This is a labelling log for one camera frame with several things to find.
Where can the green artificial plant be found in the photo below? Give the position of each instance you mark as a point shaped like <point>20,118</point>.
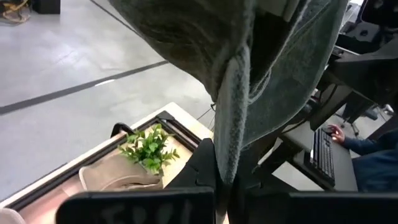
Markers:
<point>149,149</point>

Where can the black office chair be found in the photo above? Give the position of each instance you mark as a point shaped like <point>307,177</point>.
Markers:
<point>354,112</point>

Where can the black keyboard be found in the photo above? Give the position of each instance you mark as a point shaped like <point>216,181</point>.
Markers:
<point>323,158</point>

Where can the person's hand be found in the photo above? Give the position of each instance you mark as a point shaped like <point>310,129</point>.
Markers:
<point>338,134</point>

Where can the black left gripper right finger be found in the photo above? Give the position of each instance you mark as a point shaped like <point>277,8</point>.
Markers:
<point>311,210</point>

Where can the black box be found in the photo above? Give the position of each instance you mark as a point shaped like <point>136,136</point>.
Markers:
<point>46,6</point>

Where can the grey computer desk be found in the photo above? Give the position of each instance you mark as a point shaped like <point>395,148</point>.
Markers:
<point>343,171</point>

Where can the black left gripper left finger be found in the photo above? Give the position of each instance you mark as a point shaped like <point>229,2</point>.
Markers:
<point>140,208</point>

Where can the person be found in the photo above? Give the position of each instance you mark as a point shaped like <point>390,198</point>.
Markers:
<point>376,165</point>

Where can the dark grey cap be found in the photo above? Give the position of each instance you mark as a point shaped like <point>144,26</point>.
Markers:
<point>192,40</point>

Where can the dark grey monitor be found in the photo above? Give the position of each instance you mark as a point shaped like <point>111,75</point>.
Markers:
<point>363,68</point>

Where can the beige cap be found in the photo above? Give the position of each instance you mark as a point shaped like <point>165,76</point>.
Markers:
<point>9,217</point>
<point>115,171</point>

